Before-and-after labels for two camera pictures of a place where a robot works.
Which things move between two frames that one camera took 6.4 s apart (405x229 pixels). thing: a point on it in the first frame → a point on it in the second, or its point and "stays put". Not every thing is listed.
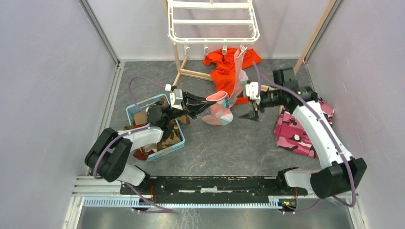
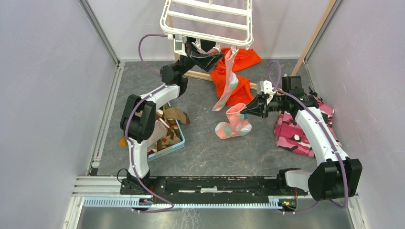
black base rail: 211,186 stays put
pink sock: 220,114 → 239,124
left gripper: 199,103 → 207,61
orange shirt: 223,69 stays put
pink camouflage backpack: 290,133 stays put
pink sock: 241,76 → 232,82
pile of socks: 160,115 stays put
